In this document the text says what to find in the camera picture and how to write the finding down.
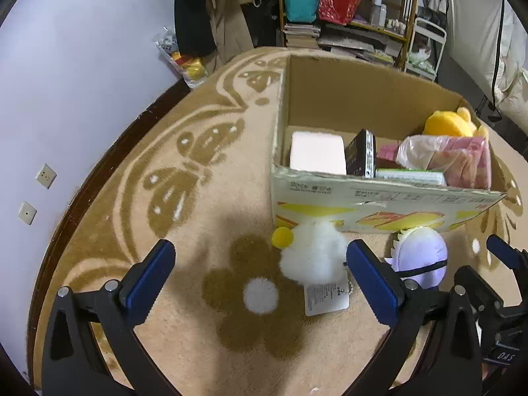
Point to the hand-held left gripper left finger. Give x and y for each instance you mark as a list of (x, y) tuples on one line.
[(150, 280)]

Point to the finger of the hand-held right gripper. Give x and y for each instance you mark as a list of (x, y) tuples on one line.
[(509, 253), (478, 291)]

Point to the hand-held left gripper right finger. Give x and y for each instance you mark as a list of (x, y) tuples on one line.
[(373, 282)]

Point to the purple plush toy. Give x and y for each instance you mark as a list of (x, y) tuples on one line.
[(420, 251)]

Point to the white fluffy plush with tag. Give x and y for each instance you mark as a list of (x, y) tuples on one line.
[(313, 255)]

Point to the printed cardboard box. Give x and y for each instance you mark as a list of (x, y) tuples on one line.
[(321, 202)]

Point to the pink item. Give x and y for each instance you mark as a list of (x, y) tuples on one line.
[(453, 156)]

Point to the green tissue pack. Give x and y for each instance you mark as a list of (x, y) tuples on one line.
[(412, 176)]

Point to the black tissue pack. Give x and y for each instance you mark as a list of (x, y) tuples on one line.
[(359, 152)]

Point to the pink and yellow plush toy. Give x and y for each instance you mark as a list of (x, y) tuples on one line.
[(447, 126)]

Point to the beige patterned blanket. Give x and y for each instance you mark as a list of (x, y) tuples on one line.
[(185, 235)]

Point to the clear bag of toys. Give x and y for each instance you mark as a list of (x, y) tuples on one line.
[(189, 66)]

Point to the cream padded coat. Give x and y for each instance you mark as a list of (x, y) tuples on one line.
[(474, 29)]

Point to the pile of papers and magazines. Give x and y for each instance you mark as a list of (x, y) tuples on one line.
[(354, 43)]

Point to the white trolley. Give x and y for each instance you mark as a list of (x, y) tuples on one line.
[(429, 20)]

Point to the wooden shelf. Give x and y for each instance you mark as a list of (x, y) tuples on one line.
[(406, 29)]

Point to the stack of books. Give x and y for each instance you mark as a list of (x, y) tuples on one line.
[(301, 35)]

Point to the beige trousers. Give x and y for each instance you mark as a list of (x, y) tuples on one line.
[(227, 24)]

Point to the black hanging coat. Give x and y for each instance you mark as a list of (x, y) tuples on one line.
[(189, 16)]

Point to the group of cosmetic bottles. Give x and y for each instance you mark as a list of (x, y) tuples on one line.
[(377, 10)]

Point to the black hanging garment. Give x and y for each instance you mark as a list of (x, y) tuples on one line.
[(264, 20)]

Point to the white wall socket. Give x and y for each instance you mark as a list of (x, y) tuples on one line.
[(27, 213), (46, 176)]

